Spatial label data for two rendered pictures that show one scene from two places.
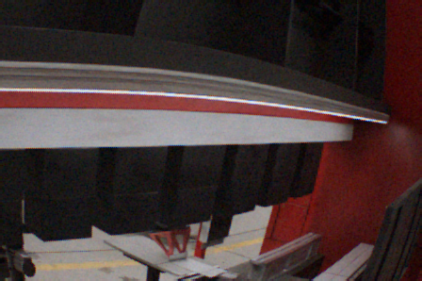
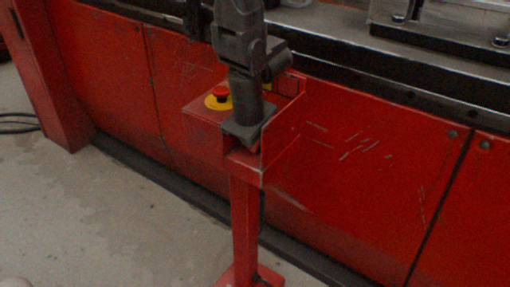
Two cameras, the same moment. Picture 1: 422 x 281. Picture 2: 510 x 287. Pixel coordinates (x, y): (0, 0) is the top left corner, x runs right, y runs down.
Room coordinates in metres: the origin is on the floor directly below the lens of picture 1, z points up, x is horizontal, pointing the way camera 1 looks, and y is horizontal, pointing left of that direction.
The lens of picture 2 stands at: (1.20, 1.10, 1.20)
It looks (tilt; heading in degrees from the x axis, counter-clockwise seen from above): 38 degrees down; 275
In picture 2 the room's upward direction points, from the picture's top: straight up
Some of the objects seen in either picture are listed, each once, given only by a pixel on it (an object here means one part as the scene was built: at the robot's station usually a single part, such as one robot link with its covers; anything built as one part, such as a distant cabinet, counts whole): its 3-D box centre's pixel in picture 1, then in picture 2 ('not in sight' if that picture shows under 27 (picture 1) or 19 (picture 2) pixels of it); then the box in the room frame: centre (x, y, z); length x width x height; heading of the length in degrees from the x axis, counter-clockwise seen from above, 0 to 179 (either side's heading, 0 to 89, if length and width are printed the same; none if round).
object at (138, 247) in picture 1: (158, 256); not in sight; (1.45, 0.08, 1.00); 0.26 x 0.18 x 0.01; 59
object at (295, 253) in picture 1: (287, 257); not in sight; (1.85, -0.33, 0.92); 0.50 x 0.06 x 0.10; 149
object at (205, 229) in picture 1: (216, 229); not in sight; (1.37, -0.05, 1.13); 0.10 x 0.02 x 0.10; 149
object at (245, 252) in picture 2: not in sight; (245, 229); (1.29, 0.43, 0.39); 0.05 x 0.05 x 0.54; 61
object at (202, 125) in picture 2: not in sight; (243, 117); (1.29, 0.43, 0.75); 0.20 x 0.16 x 0.18; 151
